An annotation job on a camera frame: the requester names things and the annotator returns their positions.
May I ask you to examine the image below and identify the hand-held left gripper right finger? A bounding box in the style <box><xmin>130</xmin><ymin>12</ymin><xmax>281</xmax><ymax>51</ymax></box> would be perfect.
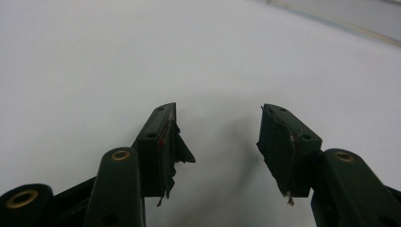
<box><xmin>256</xmin><ymin>103</ymin><xmax>323</xmax><ymax>206</ymax></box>

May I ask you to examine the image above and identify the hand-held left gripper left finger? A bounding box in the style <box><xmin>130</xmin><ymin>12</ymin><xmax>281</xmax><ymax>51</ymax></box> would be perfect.
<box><xmin>131</xmin><ymin>101</ymin><xmax>197</xmax><ymax>207</ymax></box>

